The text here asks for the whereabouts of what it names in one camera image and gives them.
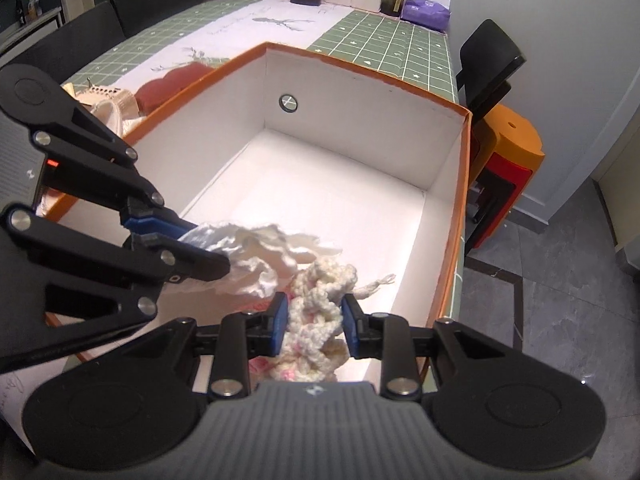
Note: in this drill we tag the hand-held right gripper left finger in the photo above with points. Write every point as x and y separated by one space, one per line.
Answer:
280 325

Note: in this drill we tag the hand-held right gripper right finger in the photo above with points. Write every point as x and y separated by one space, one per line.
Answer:
350 331

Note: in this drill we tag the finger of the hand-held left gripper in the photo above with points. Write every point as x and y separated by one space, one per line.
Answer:
200 262
155 225

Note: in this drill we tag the cream crochet yarn piece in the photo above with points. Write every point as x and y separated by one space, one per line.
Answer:
320 290

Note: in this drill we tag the white ruffled cloth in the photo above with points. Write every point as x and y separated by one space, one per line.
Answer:
260 255

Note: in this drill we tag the orange cardboard storage box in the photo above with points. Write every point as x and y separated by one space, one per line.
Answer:
350 110

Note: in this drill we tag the wooden radio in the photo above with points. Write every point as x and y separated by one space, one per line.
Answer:
102 92

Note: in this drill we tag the white sideboard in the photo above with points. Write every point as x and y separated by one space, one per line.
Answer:
30 35

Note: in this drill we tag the black chair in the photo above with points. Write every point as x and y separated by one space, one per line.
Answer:
487 60
65 40
160 0

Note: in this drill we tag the dark red cloth pouch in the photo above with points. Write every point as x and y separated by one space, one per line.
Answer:
167 87

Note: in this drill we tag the small potted plant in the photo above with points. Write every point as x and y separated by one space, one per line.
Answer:
34 5

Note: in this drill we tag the red plastic stool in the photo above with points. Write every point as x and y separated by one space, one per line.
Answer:
505 200

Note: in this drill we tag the dark glass jar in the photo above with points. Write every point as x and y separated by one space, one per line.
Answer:
392 1

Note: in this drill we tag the purple tissue pack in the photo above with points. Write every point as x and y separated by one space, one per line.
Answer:
427 10

